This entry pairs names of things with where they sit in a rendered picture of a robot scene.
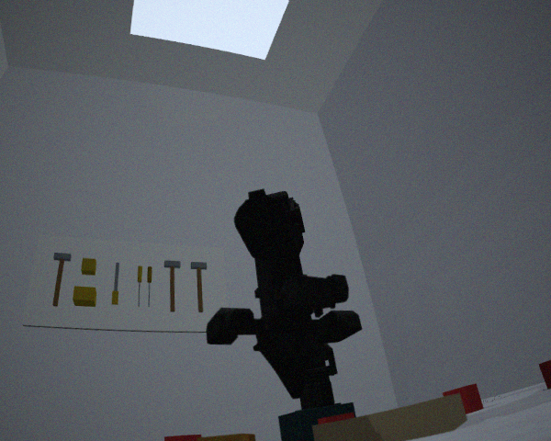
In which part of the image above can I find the beige square block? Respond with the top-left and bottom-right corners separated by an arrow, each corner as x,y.
312,393 -> 467,441

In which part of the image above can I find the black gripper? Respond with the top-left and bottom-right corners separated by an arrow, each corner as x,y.
207,266 -> 363,399

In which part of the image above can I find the orange long bar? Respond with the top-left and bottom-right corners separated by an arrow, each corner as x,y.
197,434 -> 255,441

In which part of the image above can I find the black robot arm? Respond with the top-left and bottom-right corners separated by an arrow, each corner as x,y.
234,189 -> 349,410

